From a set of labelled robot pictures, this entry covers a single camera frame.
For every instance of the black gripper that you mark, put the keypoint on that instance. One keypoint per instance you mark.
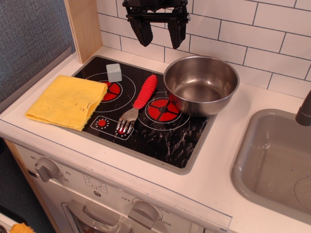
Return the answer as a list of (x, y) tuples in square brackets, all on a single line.
[(141, 12)]

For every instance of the red handled metal fork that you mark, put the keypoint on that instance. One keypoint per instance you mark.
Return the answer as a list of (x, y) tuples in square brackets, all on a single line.
[(128, 119)]

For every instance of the black toy stove top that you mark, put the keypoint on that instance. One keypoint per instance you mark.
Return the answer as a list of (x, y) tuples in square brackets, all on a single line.
[(161, 135)]

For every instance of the grey toy cube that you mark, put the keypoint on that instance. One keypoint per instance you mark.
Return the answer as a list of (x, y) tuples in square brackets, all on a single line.
[(114, 73)]

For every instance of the stainless steel pot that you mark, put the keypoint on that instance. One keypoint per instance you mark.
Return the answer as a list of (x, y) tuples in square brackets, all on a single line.
[(200, 86)]

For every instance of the yellow folded cloth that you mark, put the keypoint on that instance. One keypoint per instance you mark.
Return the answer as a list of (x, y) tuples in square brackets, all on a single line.
[(68, 102)]

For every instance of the grey faucet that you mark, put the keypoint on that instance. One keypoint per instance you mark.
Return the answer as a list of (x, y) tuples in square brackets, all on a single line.
[(303, 116)]

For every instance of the grey sink basin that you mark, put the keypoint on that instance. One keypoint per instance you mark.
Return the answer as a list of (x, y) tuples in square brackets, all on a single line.
[(273, 164)]

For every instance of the left grey oven knob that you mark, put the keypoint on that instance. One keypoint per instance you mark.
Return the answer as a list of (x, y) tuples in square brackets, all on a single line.
[(46, 169)]

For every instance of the grey oven knob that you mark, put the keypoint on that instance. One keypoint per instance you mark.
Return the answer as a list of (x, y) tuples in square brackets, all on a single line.
[(143, 214), (46, 169)]

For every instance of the right grey oven knob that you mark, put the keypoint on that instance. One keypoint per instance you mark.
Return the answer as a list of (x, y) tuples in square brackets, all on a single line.
[(143, 214)]

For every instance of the orange cloth at corner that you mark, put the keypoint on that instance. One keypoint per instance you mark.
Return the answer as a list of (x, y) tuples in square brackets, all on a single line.
[(21, 228)]

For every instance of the wooden side post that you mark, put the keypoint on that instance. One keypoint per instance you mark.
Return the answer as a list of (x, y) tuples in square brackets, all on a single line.
[(85, 27)]

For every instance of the grey oven door handle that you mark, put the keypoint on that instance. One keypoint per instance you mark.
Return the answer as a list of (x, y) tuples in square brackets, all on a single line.
[(96, 219)]

